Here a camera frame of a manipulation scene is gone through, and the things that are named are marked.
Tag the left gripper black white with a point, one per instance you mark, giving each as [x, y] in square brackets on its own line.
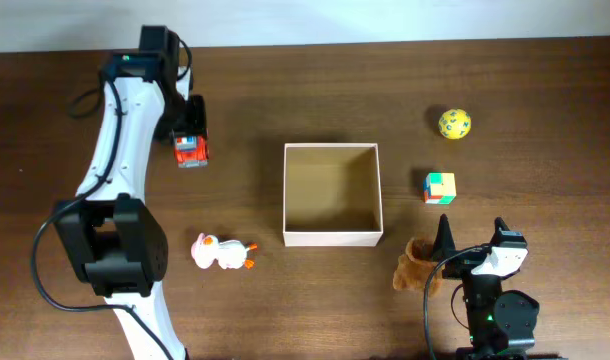
[202, 127]

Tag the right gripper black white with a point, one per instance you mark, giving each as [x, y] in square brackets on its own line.
[462, 265]

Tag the red grey toy truck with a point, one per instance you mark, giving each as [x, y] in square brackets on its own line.
[191, 151]

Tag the colourful puzzle cube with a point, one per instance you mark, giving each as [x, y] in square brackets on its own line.
[439, 188]

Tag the yellow ball with blue letters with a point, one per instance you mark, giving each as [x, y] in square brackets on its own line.
[454, 124]

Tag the pink white toy duck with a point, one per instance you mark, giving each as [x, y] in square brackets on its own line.
[230, 254]

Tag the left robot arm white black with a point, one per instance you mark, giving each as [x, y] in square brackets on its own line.
[112, 240]

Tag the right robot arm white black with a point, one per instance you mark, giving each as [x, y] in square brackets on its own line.
[500, 323]

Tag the brown teddy bear plush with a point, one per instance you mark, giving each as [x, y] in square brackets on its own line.
[414, 266]

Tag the white open cardboard box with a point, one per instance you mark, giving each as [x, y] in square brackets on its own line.
[332, 195]

